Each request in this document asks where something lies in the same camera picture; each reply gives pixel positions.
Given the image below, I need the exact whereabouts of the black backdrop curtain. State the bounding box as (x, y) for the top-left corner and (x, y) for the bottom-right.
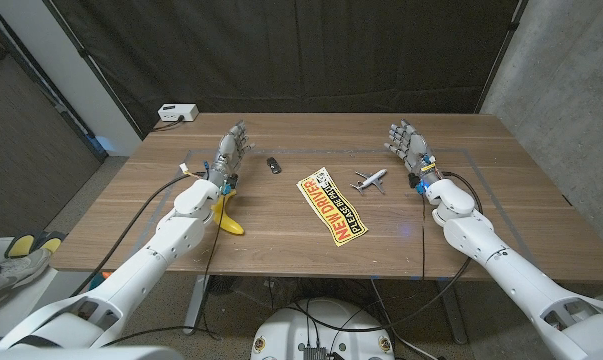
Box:
(45, 0), (530, 136)

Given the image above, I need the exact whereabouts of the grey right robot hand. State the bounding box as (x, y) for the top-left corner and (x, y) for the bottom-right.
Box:
(383, 118), (442, 186)

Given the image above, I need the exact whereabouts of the yellow toy banana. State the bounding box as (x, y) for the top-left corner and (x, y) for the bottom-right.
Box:
(209, 188), (246, 237)

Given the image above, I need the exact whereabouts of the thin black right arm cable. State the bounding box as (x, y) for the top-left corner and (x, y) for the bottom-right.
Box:
(420, 192), (427, 281)

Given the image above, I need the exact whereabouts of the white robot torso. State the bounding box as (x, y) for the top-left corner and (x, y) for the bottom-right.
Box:
(250, 298), (396, 360)

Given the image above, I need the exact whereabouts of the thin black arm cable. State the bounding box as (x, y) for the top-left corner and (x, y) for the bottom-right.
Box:
(100, 189), (228, 349)
(420, 192), (427, 281)

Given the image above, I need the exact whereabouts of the yellow black slipper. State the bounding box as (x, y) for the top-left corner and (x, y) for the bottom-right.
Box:
(34, 230), (67, 256)
(4, 233), (36, 259)

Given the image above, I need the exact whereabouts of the white toy airplane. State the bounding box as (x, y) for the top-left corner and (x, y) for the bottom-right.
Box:
(349, 168), (389, 196)

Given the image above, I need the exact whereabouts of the black backdrop stand pole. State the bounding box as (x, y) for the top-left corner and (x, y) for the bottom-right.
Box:
(43, 0), (145, 139)
(474, 0), (530, 114)

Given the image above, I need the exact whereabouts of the white power box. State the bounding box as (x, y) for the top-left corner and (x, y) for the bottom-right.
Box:
(157, 103), (200, 123)

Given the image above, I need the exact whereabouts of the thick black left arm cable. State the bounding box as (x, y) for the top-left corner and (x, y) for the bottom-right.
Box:
(69, 172), (207, 299)

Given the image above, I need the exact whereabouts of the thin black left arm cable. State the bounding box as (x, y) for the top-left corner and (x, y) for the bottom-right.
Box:
(100, 189), (228, 349)

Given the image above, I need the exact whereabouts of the grey table leg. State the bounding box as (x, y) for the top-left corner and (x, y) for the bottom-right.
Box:
(183, 274), (210, 335)
(435, 279), (470, 345)

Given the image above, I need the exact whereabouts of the yellow new driver bumper sticker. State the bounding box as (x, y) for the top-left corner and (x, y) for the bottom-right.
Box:
(295, 166), (369, 248)

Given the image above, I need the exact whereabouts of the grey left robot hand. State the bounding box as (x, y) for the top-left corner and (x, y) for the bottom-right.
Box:
(208, 119), (256, 190)

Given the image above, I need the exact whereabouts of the teal orange object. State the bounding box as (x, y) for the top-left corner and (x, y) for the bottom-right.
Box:
(88, 272), (112, 291)

